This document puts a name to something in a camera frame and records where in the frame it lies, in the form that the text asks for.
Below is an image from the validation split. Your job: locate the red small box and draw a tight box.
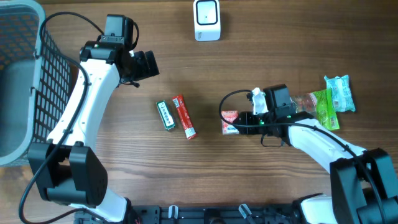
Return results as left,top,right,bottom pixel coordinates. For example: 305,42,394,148
221,111,239,135

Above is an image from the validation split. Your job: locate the green snack bag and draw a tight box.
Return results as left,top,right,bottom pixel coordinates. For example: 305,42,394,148
291,89,340,131

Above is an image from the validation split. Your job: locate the dark green gum pack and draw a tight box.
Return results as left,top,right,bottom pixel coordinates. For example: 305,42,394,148
156,100,175,131

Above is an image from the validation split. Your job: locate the red long stick packet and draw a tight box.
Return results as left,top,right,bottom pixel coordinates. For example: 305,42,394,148
172,95,197,140

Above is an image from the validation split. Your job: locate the teal white snack packet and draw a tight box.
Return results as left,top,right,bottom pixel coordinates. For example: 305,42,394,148
324,75,356,113

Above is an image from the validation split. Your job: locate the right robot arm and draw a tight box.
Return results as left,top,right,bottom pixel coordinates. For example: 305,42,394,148
235,85,397,223

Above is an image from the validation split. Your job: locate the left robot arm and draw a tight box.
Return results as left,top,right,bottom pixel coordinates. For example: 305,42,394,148
28,14,159,223

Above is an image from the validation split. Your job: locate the white barcode scanner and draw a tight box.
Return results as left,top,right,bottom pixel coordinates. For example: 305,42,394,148
193,0,221,42

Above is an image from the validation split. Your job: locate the grey plastic shopping basket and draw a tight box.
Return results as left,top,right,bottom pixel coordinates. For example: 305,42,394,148
1,1,73,167

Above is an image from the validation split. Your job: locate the left black cable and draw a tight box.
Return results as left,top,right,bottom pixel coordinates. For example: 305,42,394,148
17,11,104,224

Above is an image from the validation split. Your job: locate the black cable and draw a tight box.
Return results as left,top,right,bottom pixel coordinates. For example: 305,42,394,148
218,88,389,224
17,11,104,224

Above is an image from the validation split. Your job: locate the right black cable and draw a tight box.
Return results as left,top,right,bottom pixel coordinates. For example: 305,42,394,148
218,88,389,224

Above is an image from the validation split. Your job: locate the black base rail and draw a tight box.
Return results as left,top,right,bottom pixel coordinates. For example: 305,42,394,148
73,203,299,224

